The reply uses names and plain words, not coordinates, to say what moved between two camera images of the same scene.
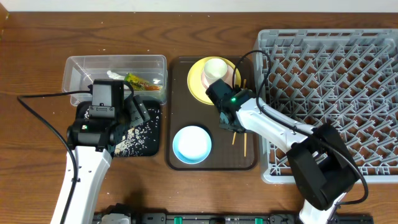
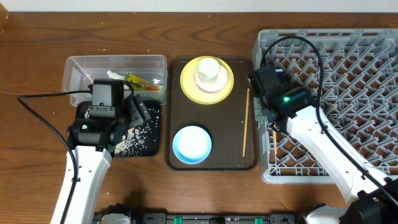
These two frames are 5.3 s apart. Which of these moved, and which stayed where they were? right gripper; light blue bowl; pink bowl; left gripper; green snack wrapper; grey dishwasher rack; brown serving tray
Moved: right gripper; pink bowl
Stayed: left gripper; brown serving tray; green snack wrapper; light blue bowl; grey dishwasher rack
